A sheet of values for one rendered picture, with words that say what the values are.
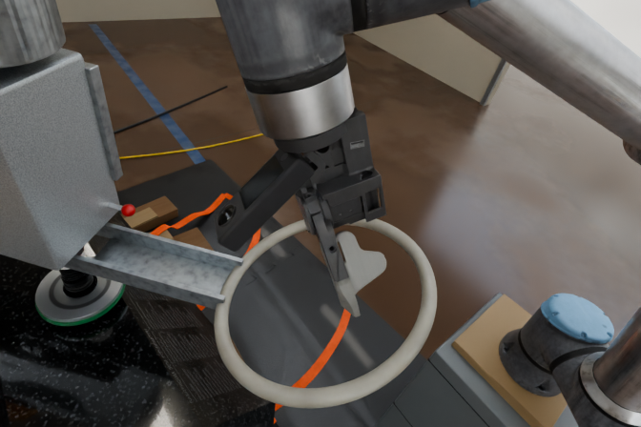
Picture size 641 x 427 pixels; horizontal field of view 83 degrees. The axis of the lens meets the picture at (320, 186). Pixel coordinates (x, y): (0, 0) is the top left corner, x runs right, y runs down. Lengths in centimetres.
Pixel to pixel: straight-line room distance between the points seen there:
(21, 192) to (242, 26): 62
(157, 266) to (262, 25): 80
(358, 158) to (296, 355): 176
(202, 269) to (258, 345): 113
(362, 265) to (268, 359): 168
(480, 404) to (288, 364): 104
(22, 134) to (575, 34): 81
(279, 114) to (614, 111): 45
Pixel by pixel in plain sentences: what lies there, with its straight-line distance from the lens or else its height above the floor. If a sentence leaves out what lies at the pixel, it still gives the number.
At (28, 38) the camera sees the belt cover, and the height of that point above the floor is 162.
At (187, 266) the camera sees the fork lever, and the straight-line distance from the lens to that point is 99.
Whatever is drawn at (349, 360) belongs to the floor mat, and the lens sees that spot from 210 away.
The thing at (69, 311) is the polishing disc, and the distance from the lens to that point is 123.
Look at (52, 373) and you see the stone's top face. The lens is 122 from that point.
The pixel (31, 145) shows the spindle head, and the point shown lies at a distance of 81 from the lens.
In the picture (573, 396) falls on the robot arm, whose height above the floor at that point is 108.
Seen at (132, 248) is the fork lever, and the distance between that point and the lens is 106.
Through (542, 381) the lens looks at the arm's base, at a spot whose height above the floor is 94.
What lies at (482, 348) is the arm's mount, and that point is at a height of 88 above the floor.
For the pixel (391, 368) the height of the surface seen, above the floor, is 126.
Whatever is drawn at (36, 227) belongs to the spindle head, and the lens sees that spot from 89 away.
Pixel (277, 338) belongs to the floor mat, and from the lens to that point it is 208.
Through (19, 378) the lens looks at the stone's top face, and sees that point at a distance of 124.
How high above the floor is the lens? 187
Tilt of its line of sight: 39 degrees down
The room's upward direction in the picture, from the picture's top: 13 degrees clockwise
